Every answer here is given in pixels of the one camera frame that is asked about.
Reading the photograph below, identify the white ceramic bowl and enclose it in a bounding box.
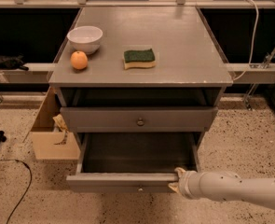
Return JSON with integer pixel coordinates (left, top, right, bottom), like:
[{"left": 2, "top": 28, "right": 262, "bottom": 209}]
[{"left": 67, "top": 26, "right": 103, "bottom": 54}]

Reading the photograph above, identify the orange fruit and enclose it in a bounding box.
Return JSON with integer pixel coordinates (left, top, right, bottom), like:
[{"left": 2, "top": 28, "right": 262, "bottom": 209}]
[{"left": 70, "top": 51, "right": 88, "bottom": 70}]

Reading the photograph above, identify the white hanging cable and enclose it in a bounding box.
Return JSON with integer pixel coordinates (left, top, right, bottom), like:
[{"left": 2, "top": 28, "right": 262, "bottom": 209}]
[{"left": 233, "top": 0, "right": 260, "bottom": 82}]

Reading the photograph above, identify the grey drawer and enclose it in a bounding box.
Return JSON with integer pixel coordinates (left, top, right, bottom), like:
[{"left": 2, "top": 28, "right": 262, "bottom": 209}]
[
  {"left": 67, "top": 133, "right": 199, "bottom": 193},
  {"left": 61, "top": 107, "right": 218, "bottom": 133}
]

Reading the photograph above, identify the green yellow sponge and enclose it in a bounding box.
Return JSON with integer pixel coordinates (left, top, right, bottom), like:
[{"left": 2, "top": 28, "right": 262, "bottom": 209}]
[{"left": 124, "top": 49, "right": 156, "bottom": 70}]

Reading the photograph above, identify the black cloth on rail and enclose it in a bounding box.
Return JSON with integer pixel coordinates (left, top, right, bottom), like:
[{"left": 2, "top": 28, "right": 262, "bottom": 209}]
[{"left": 0, "top": 55, "right": 29, "bottom": 71}]

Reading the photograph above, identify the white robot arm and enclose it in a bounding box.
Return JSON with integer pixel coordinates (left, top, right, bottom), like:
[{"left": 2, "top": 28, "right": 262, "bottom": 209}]
[{"left": 168, "top": 167, "right": 275, "bottom": 210}]

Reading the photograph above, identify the grey top drawer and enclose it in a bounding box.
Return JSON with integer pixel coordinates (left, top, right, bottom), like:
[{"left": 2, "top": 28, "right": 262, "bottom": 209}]
[{"left": 61, "top": 107, "right": 218, "bottom": 133}]

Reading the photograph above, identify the open cardboard box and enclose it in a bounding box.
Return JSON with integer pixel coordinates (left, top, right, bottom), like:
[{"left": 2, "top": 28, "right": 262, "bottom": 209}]
[{"left": 30, "top": 88, "right": 80, "bottom": 160}]

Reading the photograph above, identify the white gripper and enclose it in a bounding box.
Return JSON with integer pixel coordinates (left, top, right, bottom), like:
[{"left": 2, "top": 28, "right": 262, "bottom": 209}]
[{"left": 168, "top": 167, "right": 197, "bottom": 200}]

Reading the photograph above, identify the black floor cable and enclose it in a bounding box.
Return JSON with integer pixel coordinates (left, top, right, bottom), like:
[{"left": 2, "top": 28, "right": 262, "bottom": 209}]
[{"left": 0, "top": 158, "right": 33, "bottom": 224}]

